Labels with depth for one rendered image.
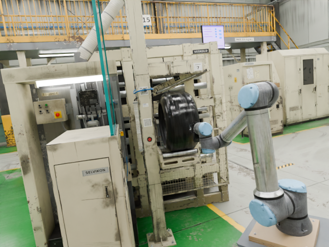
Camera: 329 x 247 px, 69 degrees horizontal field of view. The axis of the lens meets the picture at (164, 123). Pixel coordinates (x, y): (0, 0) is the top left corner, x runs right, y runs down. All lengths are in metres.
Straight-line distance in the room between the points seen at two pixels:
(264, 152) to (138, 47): 1.43
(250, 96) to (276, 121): 5.69
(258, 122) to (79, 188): 1.05
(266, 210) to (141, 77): 1.47
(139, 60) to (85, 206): 1.30
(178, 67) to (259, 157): 1.50
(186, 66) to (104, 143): 1.42
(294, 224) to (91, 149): 1.20
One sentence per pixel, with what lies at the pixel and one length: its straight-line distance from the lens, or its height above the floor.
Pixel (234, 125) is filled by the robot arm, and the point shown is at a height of 1.23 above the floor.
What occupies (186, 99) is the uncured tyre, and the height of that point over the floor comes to 1.40.
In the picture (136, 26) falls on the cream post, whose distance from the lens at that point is 2.27.
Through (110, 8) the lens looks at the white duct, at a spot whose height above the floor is 2.33.
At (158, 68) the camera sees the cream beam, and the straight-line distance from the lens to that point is 2.49.
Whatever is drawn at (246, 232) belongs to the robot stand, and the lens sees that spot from 1.66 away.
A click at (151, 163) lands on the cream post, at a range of 2.30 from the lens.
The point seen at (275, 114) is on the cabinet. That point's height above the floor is 0.56.
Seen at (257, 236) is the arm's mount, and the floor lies 0.63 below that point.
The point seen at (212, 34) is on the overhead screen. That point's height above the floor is 2.67.
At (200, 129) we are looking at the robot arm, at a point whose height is 1.21.
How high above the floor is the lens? 1.50
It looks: 8 degrees down
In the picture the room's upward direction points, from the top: 6 degrees counter-clockwise
